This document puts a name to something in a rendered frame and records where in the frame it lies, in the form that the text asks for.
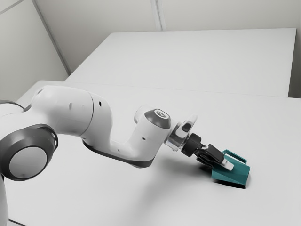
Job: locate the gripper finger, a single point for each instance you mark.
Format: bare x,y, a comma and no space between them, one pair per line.
218,155

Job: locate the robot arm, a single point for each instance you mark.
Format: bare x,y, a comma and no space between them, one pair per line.
70,117

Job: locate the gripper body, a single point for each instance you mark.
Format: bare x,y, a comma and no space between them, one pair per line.
192,144

